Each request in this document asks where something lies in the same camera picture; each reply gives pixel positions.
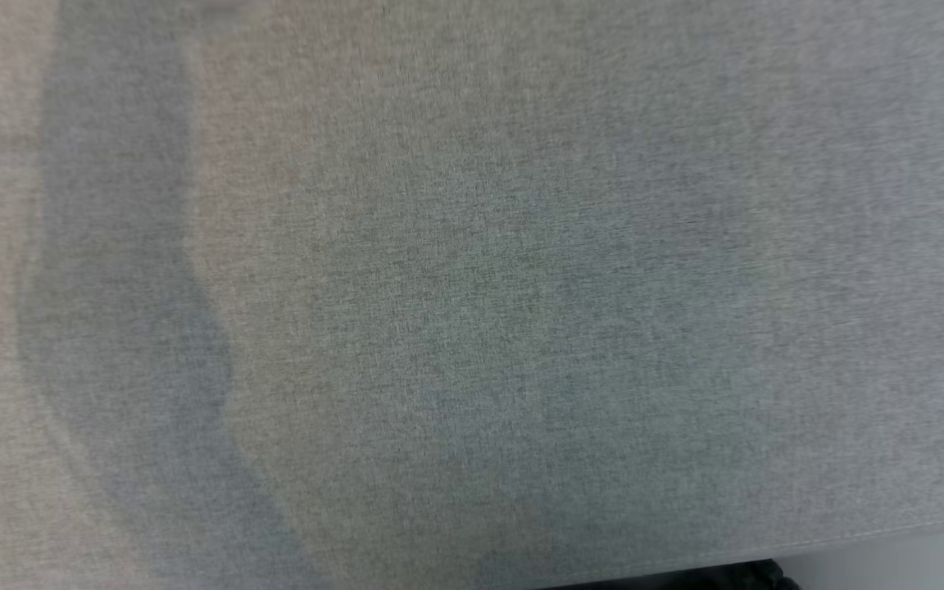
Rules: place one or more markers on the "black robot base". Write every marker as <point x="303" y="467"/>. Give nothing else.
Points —
<point x="734" y="576"/>

